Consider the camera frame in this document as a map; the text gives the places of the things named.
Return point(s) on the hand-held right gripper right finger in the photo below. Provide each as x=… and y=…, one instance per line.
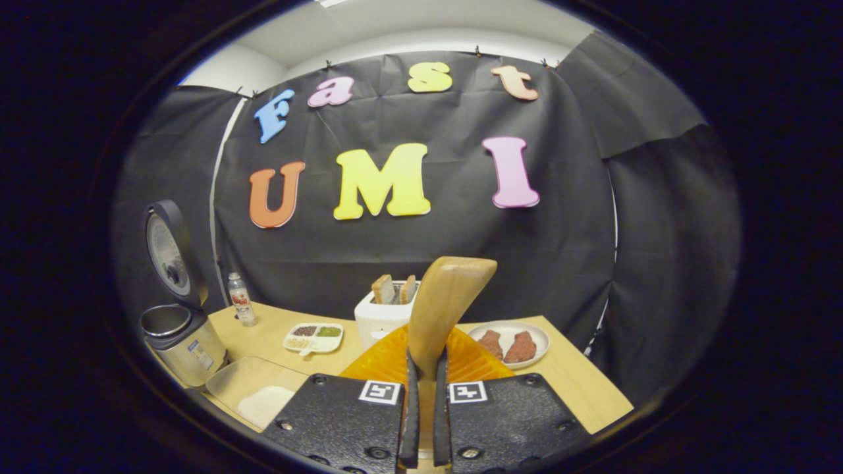
x=514, y=421

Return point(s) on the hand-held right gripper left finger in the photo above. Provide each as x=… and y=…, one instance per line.
x=342, y=421

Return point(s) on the clear box of white rice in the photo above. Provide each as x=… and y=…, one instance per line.
x=263, y=401

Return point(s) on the wooden spoon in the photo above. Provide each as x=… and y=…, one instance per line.
x=448, y=296

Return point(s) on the grey rice cooker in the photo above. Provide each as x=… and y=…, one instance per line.
x=191, y=352

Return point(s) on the brown meat piece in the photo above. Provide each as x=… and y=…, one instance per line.
x=490, y=344
x=520, y=347

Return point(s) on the white round plate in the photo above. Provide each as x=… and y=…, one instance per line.
x=537, y=336

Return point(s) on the white divided grain dish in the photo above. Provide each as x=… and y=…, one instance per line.
x=314, y=337

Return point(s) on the white toaster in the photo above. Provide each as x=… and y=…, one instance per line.
x=379, y=322

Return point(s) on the toast slice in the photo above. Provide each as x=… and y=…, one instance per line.
x=383, y=289
x=408, y=289

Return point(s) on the small clear bottle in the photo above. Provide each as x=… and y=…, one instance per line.
x=242, y=303

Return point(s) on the black backdrop cloth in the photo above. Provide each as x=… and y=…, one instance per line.
x=560, y=230

